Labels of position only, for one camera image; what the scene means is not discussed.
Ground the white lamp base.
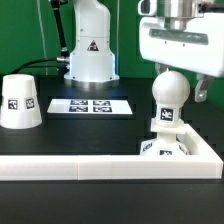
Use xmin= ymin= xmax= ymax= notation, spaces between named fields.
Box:
xmin=140 ymin=118 xmax=189 ymax=156

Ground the white lamp bulb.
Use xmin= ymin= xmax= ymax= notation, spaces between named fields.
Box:
xmin=152 ymin=71 xmax=190 ymax=128

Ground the black cable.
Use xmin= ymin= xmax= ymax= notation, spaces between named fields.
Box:
xmin=9 ymin=58 xmax=70 ymax=75

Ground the white lamp shade cone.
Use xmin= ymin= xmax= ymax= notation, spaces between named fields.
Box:
xmin=0 ymin=74 xmax=42 ymax=129

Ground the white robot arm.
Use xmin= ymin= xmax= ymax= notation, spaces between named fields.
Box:
xmin=65 ymin=0 xmax=224 ymax=102

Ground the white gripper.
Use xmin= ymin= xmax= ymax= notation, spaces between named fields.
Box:
xmin=139 ymin=15 xmax=224 ymax=102

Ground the white marker tag plate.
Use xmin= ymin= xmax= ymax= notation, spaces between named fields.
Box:
xmin=47 ymin=99 xmax=132 ymax=115

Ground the white L-shaped wall fence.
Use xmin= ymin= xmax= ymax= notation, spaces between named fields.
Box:
xmin=0 ymin=125 xmax=223 ymax=181

